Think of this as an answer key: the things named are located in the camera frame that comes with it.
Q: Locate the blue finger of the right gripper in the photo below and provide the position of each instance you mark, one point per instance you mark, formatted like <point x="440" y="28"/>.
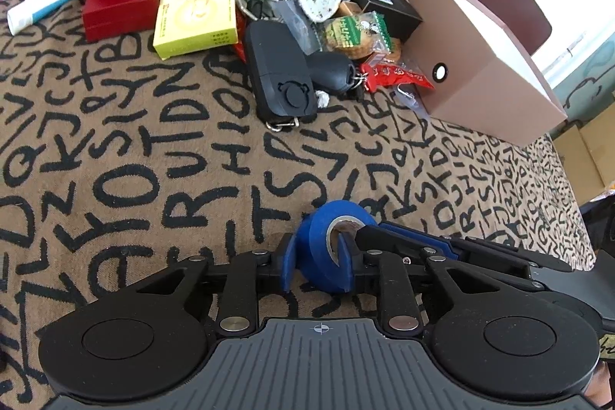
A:
<point x="440" y="243"/>

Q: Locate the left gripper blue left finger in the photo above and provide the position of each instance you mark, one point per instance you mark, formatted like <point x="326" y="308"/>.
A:
<point x="288" y="261"/>

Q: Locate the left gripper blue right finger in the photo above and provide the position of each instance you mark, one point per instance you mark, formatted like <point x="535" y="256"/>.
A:
<point x="346" y="254"/>

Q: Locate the blue tape roll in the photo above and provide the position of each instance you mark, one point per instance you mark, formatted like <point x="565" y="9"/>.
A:
<point x="317" y="241"/>

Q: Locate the black alarm keychain case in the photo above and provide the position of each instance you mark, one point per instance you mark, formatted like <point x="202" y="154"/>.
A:
<point x="279" y="75"/>

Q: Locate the yellow-green medicine box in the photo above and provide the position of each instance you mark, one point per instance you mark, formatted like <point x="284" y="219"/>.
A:
<point x="187" y="26"/>

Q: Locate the cardboard boxes stack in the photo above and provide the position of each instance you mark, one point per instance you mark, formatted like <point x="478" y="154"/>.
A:
<point x="587" y="155"/>

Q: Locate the red snack packet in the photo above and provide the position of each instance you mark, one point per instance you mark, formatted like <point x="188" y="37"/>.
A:
<point x="391" y="75"/>

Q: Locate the black car key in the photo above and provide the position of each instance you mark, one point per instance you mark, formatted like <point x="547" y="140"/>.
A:
<point x="334" y="73"/>

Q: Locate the green cookie packet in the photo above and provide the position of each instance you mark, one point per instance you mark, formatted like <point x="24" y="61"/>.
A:
<point x="357" y="36"/>

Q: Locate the black square box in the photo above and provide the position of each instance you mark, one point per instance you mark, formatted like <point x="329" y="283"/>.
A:
<point x="400" y="17"/>

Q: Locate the red jewelry box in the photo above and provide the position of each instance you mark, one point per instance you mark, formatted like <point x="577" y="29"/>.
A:
<point x="111" y="18"/>

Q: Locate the white toothpaste tube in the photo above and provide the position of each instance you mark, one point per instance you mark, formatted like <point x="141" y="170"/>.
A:
<point x="28" y="12"/>

